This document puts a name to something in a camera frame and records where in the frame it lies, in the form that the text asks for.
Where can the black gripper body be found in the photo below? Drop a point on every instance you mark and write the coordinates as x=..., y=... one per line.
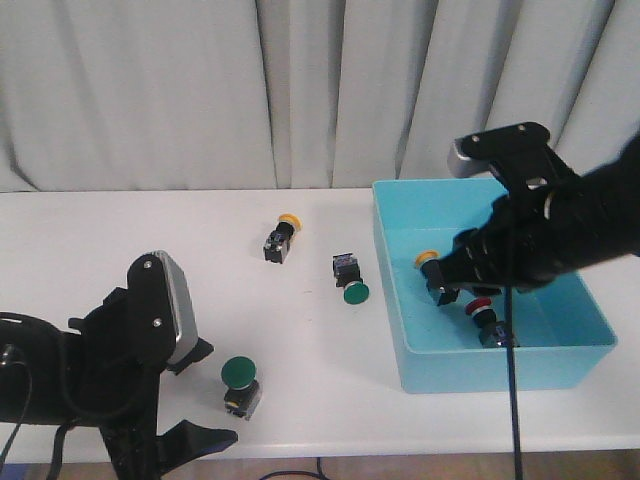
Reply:
x=127, y=342
x=512, y=249

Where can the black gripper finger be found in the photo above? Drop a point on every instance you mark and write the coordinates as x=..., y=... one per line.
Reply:
x=186, y=442

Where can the red button switch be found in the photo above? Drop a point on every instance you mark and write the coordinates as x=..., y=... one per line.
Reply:
x=492, y=331

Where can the yellow button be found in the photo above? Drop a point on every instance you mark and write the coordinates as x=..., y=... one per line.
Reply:
x=427, y=262

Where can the light blue plastic box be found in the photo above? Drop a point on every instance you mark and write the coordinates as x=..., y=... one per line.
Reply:
x=561, y=331

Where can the white pleated curtain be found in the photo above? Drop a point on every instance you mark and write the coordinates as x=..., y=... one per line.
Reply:
x=160, y=95

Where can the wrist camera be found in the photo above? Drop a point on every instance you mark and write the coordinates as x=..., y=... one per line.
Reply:
x=186, y=335
x=518, y=156

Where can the green button near switch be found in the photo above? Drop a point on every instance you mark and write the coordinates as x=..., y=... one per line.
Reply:
x=239, y=375

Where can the green button switch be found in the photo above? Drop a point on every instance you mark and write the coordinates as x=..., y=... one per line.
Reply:
x=347, y=275
x=239, y=375

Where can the yellow button far switch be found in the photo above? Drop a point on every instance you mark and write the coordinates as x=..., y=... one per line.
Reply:
x=278, y=243

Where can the green button far switch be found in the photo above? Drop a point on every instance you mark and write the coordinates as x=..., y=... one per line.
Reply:
x=347, y=275

